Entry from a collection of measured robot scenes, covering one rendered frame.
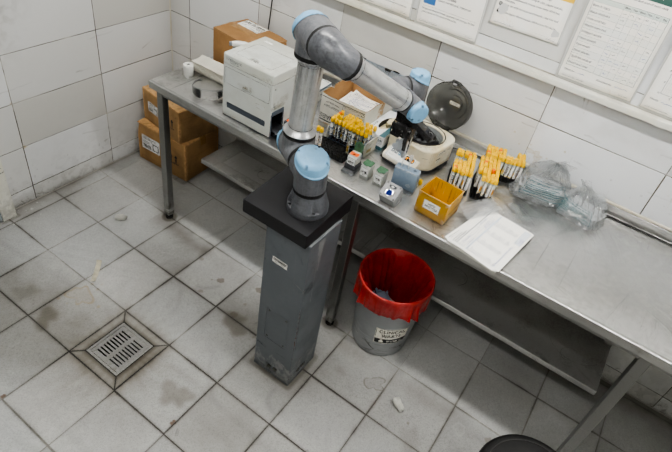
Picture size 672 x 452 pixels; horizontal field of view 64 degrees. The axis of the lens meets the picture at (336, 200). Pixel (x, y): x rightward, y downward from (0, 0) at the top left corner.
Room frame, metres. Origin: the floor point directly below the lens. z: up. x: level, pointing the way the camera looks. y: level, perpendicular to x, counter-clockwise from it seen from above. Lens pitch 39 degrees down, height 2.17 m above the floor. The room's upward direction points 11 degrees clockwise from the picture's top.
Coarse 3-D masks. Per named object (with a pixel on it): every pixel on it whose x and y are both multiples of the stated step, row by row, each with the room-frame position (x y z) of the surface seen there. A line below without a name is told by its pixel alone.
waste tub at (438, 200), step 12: (432, 180) 1.74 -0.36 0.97; (420, 192) 1.65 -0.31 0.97; (432, 192) 1.76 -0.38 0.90; (444, 192) 1.74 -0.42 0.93; (456, 192) 1.72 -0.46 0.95; (420, 204) 1.65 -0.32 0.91; (432, 204) 1.62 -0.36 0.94; (444, 204) 1.60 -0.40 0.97; (456, 204) 1.67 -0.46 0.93; (432, 216) 1.62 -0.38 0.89; (444, 216) 1.59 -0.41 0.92
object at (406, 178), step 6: (396, 168) 1.78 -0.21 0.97; (402, 168) 1.78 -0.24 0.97; (414, 168) 1.79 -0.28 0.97; (396, 174) 1.78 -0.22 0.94; (402, 174) 1.77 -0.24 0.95; (408, 174) 1.76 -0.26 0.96; (414, 174) 1.75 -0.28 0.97; (396, 180) 1.78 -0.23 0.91; (402, 180) 1.77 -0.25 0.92; (408, 180) 1.76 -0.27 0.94; (414, 180) 1.75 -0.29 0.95; (402, 186) 1.77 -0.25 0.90; (408, 186) 1.76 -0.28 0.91; (414, 186) 1.75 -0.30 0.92; (408, 192) 1.75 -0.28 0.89
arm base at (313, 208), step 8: (296, 192) 1.43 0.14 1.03; (288, 200) 1.46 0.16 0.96; (296, 200) 1.42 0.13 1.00; (304, 200) 1.41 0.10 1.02; (312, 200) 1.42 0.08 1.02; (320, 200) 1.43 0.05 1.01; (328, 200) 1.49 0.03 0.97; (288, 208) 1.43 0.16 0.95; (296, 208) 1.41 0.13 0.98; (304, 208) 1.41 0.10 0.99; (312, 208) 1.42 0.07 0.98; (320, 208) 1.43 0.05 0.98; (328, 208) 1.47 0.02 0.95; (296, 216) 1.40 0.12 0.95; (304, 216) 1.40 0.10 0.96; (312, 216) 1.40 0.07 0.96; (320, 216) 1.42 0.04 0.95
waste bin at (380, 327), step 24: (360, 264) 1.74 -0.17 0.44; (384, 264) 1.85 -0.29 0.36; (408, 264) 1.86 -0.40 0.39; (360, 288) 1.64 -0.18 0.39; (384, 288) 1.83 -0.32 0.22; (408, 288) 1.81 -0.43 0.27; (432, 288) 1.68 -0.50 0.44; (360, 312) 1.64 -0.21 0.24; (384, 312) 1.56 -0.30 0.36; (408, 312) 1.56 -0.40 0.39; (360, 336) 1.62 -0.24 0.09; (384, 336) 1.57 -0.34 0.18
